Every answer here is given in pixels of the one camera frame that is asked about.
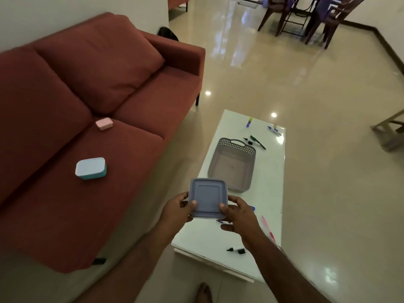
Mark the person's right hand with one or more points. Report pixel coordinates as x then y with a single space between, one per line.
242 219

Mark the person's left hand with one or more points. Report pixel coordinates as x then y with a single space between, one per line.
173 214

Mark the person's left thumb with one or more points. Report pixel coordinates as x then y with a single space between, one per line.
191 205

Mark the person's right thumb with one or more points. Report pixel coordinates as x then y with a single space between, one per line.
225 208

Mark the person's left forearm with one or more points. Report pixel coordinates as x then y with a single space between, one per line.
126 268

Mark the person's right forearm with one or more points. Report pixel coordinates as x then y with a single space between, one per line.
284 274

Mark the purple pen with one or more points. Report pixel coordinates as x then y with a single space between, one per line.
223 221

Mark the grey perforated plastic basket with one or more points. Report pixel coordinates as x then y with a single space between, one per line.
233 164

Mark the pink pen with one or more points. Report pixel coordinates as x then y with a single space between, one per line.
268 229

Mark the white low coffee table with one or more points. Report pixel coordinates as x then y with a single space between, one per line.
268 186

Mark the green pen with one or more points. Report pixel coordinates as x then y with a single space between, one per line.
258 143

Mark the person's foot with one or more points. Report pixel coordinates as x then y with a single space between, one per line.
203 293

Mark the purple marker with yellow cap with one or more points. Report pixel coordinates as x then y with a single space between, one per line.
249 122

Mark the blue and white marker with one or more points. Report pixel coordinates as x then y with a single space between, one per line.
274 130

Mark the teal box with white lid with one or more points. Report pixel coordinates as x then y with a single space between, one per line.
90 168

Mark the red-brown fabric sofa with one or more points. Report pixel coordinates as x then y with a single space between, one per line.
94 138

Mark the small pink lidded box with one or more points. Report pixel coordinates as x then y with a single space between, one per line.
104 123

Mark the red-brown sofa back cushion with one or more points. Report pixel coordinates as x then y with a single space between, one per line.
34 113
101 63

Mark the black bag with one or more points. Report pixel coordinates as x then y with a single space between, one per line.
167 33

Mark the light wooden stool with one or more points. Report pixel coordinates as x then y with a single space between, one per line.
389 130

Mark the red-brown armchair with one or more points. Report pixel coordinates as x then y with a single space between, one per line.
178 1

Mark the dark wooden chair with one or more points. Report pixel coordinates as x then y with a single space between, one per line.
277 11
339 15

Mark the purple cloth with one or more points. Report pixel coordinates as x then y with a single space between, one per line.
322 7

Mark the black metal frame table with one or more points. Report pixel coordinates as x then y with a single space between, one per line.
299 18

